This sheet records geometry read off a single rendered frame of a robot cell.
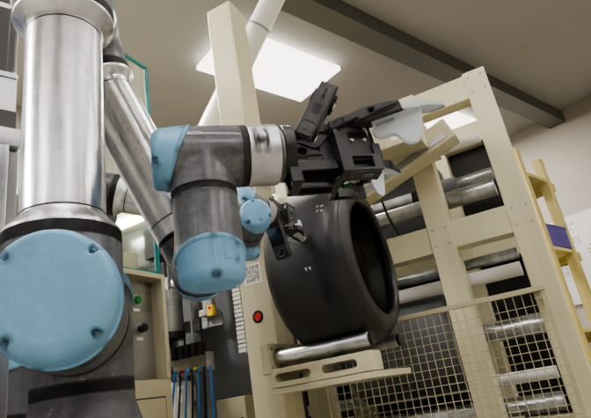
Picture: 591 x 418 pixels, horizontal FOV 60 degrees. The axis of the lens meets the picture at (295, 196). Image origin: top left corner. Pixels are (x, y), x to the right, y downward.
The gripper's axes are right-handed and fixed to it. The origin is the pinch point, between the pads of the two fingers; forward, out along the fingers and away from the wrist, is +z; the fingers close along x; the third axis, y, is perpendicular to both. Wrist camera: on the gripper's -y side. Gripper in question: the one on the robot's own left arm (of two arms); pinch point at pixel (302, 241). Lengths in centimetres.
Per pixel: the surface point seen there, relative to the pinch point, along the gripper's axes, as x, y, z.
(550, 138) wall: -113, 275, 536
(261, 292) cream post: 29.9, -4.5, 22.1
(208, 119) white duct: 63, 99, 39
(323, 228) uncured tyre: -7.0, 2.8, 1.9
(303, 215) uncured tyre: -0.4, 10.0, 3.1
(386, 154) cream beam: -20, 47, 48
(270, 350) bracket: 24.1, -27.2, 15.1
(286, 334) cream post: 26.5, -19.3, 31.0
